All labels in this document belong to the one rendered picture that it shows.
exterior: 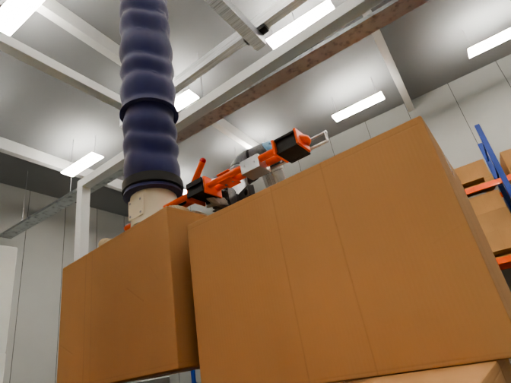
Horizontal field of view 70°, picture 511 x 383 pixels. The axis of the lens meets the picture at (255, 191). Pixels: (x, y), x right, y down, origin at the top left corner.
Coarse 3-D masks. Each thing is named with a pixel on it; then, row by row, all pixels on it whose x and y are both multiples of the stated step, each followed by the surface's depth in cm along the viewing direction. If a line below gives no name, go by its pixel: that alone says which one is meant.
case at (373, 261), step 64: (320, 192) 74; (384, 192) 66; (448, 192) 60; (192, 256) 91; (256, 256) 79; (320, 256) 70; (384, 256) 63; (448, 256) 57; (256, 320) 75; (320, 320) 67; (384, 320) 60; (448, 320) 55
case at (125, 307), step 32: (160, 224) 98; (96, 256) 117; (128, 256) 105; (160, 256) 95; (64, 288) 126; (96, 288) 112; (128, 288) 101; (160, 288) 92; (64, 320) 121; (96, 320) 108; (128, 320) 98; (160, 320) 89; (192, 320) 90; (64, 352) 116; (96, 352) 104; (128, 352) 95; (160, 352) 87; (192, 352) 86
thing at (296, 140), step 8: (296, 128) 103; (288, 136) 104; (296, 136) 101; (272, 144) 106; (280, 144) 105; (288, 144) 104; (296, 144) 101; (304, 144) 103; (280, 152) 104; (288, 152) 104; (296, 152) 105; (304, 152) 106; (288, 160) 109
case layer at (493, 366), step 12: (504, 360) 58; (408, 372) 56; (420, 372) 53; (432, 372) 50; (444, 372) 47; (456, 372) 45; (468, 372) 43; (480, 372) 41; (492, 372) 42; (504, 372) 52
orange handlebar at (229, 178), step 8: (304, 136) 103; (272, 152) 107; (264, 160) 109; (272, 160) 111; (280, 160) 111; (224, 176) 115; (232, 176) 115; (240, 176) 117; (208, 184) 119; (216, 184) 118; (224, 184) 118; (232, 184) 119; (176, 200) 126; (184, 200) 125; (128, 224) 139
